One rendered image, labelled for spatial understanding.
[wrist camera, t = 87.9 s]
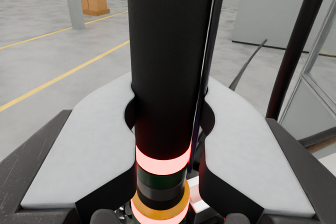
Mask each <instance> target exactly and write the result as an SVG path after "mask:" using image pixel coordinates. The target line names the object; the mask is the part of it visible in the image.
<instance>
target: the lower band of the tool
mask: <svg viewBox="0 0 336 224"><path fill-rule="evenodd" d="M189 198H190V186H189V183H188V181H187V179H185V185H184V195H183V197H182V199H181V201H180V202H179V203H178V204H177V205H176V206H174V207H173V208H170V209H167V210H154V209H151V208H149V207H147V206H145V205H144V204H143V203H142V202H141V201H140V199H139V197H138V194H137V191H136V193H135V195H134V197H133V198H132V199H131V200H132V203H133V205H134V207H135V208H136V209H137V211H138V212H139V213H140V214H142V215H143V216H145V217H146V218H148V219H151V220H156V221H165V220H169V219H172V218H174V217H176V216H178V215H179V214H180V213H181V212H182V211H183V210H184V209H185V208H186V206H187V204H188V202H189Z"/></svg>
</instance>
